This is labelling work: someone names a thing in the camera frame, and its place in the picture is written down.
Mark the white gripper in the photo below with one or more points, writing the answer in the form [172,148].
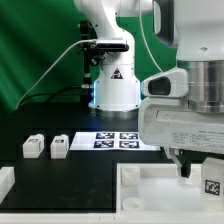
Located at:
[169,123]

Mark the white square table top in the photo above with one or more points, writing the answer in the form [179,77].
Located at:
[158,188]

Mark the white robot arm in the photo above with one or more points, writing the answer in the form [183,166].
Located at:
[194,27]

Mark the white sheet with tags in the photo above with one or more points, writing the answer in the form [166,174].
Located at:
[110,141]

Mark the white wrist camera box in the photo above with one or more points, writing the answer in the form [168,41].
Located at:
[170,84]

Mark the black camera on stand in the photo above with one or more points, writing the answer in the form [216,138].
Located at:
[94,51]

